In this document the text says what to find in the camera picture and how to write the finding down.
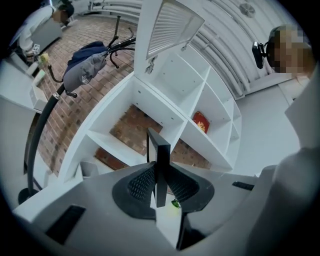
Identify person's white shirt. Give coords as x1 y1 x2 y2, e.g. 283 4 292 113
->
249 72 320 256

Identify white ceiling pipes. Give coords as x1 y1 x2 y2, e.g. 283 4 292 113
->
193 23 252 100

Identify black head camera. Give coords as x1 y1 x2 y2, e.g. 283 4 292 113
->
251 40 269 70

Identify grey box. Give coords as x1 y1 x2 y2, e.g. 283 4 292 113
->
30 21 63 52

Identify black coat rack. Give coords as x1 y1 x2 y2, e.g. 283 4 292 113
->
17 14 137 205

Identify red patterned box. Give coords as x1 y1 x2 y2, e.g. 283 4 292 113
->
191 110 211 135

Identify grey cap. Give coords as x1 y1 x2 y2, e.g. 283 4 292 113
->
62 53 108 92

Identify white side table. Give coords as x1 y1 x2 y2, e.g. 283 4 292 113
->
0 58 49 115

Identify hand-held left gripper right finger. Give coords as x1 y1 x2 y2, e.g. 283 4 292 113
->
170 161 263 251

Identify white cubby shelf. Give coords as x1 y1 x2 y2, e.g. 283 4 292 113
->
58 0 243 185

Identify navy blue garment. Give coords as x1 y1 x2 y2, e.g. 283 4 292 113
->
67 41 108 68

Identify person's head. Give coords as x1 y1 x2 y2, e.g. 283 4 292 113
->
266 23 316 76

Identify white louvred cabinet door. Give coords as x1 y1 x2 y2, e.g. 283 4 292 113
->
145 0 206 61

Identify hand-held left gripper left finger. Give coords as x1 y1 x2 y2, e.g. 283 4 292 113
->
12 161 180 256

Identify round ceiling vent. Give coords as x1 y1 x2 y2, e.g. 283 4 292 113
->
238 3 256 19

